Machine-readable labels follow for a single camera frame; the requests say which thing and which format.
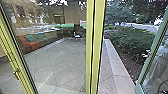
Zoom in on dark outdoor patio chair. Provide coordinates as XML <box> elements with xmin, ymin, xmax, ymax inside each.
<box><xmin>73</xmin><ymin>27</ymin><xmax>84</xmax><ymax>40</ymax></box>

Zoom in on red green outdoor bench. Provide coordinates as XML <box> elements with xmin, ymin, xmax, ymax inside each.
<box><xmin>18</xmin><ymin>30</ymin><xmax>64</xmax><ymax>53</ymax></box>

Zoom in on green hedge shrubs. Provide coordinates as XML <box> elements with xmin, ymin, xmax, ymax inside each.
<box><xmin>104</xmin><ymin>25</ymin><xmax>158</xmax><ymax>65</ymax></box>

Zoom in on green glass door frame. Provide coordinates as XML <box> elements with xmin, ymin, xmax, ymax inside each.
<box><xmin>0</xmin><ymin>0</ymin><xmax>168</xmax><ymax>94</ymax></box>

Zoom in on small brass door handle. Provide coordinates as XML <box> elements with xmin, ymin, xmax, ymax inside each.
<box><xmin>13</xmin><ymin>69</ymin><xmax>21</xmax><ymax>80</ymax></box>

